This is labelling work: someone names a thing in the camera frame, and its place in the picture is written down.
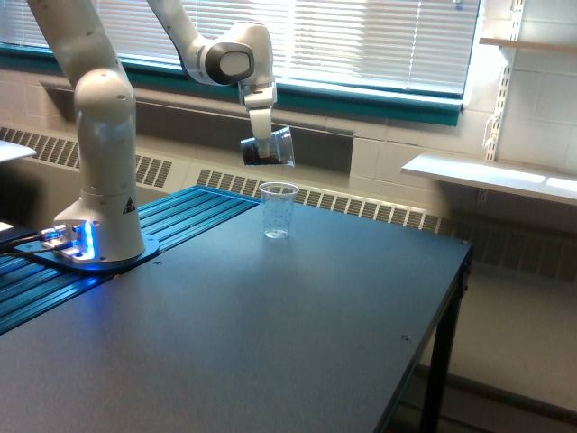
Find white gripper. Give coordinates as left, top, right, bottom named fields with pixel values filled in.
left=238, top=83, right=276, bottom=158

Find clear plastic cup with nuts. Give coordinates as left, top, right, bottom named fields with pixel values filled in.
left=240, top=126, right=295, bottom=167

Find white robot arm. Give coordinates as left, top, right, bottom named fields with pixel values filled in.
left=28, top=1, right=277, bottom=264

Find clear empty plastic cup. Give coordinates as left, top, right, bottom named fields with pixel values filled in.
left=259, top=181, right=299, bottom=239

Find white window blinds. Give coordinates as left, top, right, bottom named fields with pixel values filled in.
left=1, top=1, right=481, bottom=95

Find white tabletop at left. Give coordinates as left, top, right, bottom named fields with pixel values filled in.
left=0, top=141, right=37, bottom=163

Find wooden upper shelf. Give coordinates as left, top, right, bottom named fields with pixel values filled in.
left=479, top=37, right=577, bottom=54

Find black table leg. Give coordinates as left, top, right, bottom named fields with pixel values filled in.
left=419, top=252, right=472, bottom=432

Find baseboard radiator heater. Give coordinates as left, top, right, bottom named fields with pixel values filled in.
left=0, top=125, right=577, bottom=283

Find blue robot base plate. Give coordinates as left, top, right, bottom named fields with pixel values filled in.
left=15, top=236, right=160, bottom=274

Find white wall shelf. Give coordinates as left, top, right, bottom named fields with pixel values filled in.
left=401, top=153, right=576, bottom=206

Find black cables at base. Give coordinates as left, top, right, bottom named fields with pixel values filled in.
left=0, top=229, right=58, bottom=259

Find blue slotted aluminium rail plate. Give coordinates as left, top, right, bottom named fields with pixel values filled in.
left=0, top=184, right=262, bottom=336

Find white shelf bracket rail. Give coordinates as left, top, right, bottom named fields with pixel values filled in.
left=483, top=0, right=526, bottom=162

